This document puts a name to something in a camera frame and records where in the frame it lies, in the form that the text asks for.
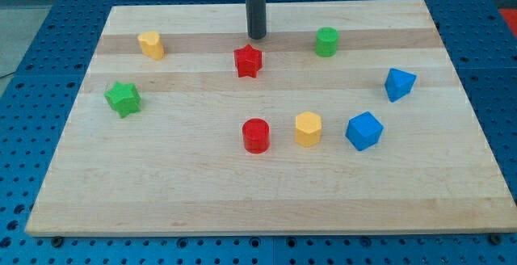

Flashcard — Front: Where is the yellow hexagon block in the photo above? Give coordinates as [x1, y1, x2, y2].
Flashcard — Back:
[295, 111, 322, 148]

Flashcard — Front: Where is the red cylinder block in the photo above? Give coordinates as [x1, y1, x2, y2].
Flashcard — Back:
[242, 118, 270, 154]

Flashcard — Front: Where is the red star block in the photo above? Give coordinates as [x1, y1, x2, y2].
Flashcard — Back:
[233, 44, 263, 78]

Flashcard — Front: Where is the wooden board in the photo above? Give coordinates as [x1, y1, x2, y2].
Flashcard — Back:
[26, 0, 516, 237]

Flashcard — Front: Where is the blue cube block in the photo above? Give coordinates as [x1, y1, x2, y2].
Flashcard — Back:
[344, 111, 384, 151]

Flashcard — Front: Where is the green cylinder block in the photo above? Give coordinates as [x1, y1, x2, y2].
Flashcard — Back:
[315, 27, 339, 57]

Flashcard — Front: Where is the yellow heart block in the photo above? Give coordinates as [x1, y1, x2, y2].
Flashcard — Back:
[137, 31, 165, 60]

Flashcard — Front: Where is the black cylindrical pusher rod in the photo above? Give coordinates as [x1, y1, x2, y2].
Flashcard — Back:
[246, 0, 267, 40]

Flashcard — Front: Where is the green star block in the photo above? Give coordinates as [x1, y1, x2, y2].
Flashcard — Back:
[104, 82, 141, 118]

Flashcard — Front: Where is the blue triangular block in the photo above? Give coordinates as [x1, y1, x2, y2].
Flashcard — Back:
[385, 68, 417, 102]

